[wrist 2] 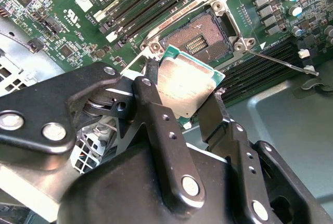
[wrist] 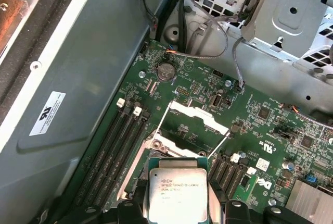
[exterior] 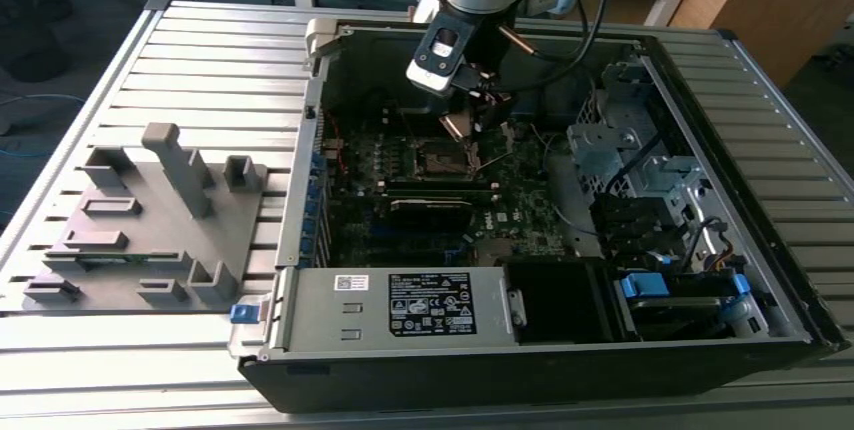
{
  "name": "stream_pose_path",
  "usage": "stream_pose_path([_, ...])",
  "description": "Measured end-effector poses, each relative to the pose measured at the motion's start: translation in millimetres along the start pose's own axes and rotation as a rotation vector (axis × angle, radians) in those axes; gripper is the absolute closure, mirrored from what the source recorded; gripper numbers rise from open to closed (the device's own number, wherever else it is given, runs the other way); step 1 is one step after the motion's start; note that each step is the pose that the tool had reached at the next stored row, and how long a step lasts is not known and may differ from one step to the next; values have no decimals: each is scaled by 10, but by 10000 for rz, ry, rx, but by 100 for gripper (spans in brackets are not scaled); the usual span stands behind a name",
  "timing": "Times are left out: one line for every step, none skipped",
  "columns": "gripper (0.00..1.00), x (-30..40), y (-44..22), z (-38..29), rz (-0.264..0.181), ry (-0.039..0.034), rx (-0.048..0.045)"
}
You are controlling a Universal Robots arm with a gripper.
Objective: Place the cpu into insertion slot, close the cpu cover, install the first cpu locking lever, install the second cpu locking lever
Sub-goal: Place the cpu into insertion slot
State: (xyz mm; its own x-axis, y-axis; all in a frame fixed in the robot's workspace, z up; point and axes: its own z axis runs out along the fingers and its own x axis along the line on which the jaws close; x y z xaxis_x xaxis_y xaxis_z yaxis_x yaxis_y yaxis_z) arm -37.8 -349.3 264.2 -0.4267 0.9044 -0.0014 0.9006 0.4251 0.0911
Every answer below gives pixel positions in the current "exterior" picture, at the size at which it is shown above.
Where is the CPU with silver top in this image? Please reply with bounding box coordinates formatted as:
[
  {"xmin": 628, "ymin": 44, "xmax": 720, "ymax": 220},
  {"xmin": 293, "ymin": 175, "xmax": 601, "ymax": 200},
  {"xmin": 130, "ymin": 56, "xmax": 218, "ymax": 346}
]
[{"xmin": 438, "ymin": 113, "xmax": 479, "ymax": 143}]

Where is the thin wire locking lever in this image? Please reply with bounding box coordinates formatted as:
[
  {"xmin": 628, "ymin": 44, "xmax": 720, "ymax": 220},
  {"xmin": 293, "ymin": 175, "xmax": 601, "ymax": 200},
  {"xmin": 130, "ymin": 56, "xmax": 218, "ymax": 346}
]
[{"xmin": 475, "ymin": 146, "xmax": 517, "ymax": 171}]

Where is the CPU socket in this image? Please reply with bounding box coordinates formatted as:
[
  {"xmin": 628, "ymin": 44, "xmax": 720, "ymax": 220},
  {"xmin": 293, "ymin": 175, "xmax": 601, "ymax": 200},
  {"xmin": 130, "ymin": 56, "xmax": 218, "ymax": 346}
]
[{"xmin": 411, "ymin": 137, "xmax": 487, "ymax": 182}]

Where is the black RAM slot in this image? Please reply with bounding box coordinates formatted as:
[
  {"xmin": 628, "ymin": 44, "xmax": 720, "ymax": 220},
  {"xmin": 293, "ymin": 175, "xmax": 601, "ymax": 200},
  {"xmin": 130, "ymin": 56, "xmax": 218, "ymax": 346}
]
[
  {"xmin": 383, "ymin": 188, "xmax": 502, "ymax": 200},
  {"xmin": 383, "ymin": 178, "xmax": 494, "ymax": 190}
]

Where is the silver metal drive cage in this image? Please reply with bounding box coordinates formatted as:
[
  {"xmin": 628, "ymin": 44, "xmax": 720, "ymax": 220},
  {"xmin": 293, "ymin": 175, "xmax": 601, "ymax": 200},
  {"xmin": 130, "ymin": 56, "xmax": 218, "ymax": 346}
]
[{"xmin": 565, "ymin": 44, "xmax": 713, "ymax": 231}]

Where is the grey case release latch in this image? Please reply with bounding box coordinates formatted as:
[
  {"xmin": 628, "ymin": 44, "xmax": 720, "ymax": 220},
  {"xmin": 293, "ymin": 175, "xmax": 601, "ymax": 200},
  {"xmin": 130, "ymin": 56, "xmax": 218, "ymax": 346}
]
[{"xmin": 303, "ymin": 17, "xmax": 343, "ymax": 59}]

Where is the green motherboard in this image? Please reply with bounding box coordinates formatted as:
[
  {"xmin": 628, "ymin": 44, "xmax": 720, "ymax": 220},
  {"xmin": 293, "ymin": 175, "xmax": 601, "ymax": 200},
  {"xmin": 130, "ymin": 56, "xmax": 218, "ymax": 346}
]
[{"xmin": 319, "ymin": 119, "xmax": 582, "ymax": 269}]

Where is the black expansion card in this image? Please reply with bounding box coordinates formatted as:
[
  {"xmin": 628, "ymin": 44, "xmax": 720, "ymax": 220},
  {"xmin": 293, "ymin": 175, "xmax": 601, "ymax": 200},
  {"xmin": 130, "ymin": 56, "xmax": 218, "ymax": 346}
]
[{"xmin": 389, "ymin": 197, "xmax": 477, "ymax": 236}]

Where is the black power connector bundle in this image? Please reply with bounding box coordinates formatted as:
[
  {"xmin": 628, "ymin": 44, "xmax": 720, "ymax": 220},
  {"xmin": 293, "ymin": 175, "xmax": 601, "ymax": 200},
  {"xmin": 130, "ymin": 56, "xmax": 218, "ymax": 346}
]
[{"xmin": 589, "ymin": 193, "xmax": 677, "ymax": 254}]

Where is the dark chipset heatsink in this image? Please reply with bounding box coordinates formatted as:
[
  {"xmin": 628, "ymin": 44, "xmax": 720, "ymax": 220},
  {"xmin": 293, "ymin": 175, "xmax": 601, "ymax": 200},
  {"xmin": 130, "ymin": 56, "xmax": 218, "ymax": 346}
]
[{"xmin": 475, "ymin": 238, "xmax": 517, "ymax": 265}]

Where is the wooden cabinet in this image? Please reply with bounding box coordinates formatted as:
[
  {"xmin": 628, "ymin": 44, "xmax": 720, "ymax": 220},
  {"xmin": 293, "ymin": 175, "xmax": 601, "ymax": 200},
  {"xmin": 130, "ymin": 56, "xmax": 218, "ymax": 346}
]
[{"xmin": 669, "ymin": 0, "xmax": 854, "ymax": 87}]

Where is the blue disk carrier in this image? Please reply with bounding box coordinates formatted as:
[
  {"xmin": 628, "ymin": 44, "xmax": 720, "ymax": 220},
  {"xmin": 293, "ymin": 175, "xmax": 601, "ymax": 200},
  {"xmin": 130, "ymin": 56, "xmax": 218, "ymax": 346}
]
[{"xmin": 617, "ymin": 272, "xmax": 672, "ymax": 299}]

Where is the grey power supply unit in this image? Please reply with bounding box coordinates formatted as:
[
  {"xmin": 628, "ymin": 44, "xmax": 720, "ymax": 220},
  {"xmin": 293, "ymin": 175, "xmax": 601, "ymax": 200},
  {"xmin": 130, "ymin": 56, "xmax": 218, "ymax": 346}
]
[{"xmin": 270, "ymin": 265, "xmax": 529, "ymax": 351}]

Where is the black disk drive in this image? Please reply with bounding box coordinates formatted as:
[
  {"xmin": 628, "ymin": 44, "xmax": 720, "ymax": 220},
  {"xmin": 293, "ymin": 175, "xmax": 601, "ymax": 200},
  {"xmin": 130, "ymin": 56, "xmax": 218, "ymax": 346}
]
[{"xmin": 628, "ymin": 296, "xmax": 729, "ymax": 342}]

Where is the grey parts rack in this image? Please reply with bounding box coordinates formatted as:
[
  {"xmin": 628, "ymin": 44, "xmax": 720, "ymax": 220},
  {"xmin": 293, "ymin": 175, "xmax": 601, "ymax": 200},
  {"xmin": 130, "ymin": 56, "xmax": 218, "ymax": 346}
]
[{"xmin": 19, "ymin": 122, "xmax": 273, "ymax": 314}]

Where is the black PC case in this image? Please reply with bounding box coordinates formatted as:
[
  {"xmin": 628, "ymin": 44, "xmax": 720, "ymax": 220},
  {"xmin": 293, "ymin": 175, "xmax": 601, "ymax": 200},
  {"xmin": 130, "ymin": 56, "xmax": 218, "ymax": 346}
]
[{"xmin": 226, "ymin": 17, "xmax": 853, "ymax": 414}]

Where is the green RAM stick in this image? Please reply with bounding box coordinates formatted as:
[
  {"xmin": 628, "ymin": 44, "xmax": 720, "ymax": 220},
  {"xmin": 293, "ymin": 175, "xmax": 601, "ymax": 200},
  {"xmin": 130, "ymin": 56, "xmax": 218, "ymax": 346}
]
[{"xmin": 74, "ymin": 253, "xmax": 154, "ymax": 267}]

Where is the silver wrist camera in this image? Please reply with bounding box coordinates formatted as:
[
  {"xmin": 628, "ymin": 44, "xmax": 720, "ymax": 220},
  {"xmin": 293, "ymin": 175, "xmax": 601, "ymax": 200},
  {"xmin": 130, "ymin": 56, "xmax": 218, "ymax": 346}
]
[{"xmin": 406, "ymin": 24, "xmax": 477, "ymax": 97}]

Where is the multicoloured wire bundle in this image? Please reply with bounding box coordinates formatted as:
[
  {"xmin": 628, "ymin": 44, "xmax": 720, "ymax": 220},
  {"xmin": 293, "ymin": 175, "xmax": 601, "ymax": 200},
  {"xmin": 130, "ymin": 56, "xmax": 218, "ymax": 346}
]
[{"xmin": 708, "ymin": 248, "xmax": 748, "ymax": 272}]

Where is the blue floor cable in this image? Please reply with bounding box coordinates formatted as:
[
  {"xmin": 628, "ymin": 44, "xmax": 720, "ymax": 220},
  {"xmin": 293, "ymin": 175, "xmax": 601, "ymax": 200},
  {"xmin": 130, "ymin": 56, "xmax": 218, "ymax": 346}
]
[{"xmin": 0, "ymin": 92, "xmax": 90, "ymax": 107}]

